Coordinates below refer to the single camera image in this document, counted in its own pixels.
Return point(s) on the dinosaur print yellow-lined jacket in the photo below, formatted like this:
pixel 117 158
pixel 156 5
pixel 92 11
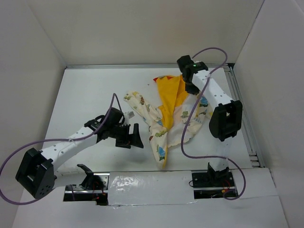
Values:
pixel 173 121

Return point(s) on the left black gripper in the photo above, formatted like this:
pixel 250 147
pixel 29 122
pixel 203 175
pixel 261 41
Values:
pixel 133 139

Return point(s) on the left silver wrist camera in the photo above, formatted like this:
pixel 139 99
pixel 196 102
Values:
pixel 129 115

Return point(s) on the aluminium frame rail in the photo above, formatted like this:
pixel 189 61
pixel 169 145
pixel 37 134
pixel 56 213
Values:
pixel 90 91

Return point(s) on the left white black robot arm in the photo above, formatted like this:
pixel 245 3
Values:
pixel 38 172

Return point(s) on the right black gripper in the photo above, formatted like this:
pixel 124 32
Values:
pixel 192 90

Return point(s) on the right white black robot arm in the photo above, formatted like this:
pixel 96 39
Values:
pixel 226 116

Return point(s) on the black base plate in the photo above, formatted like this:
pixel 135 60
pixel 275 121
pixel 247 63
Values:
pixel 204 188
pixel 94 189

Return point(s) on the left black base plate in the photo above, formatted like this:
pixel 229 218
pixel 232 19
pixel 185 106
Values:
pixel 94 189

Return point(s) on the white tape sheet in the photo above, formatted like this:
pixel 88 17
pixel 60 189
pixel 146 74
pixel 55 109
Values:
pixel 150 188

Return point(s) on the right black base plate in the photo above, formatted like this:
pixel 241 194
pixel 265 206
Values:
pixel 204 188

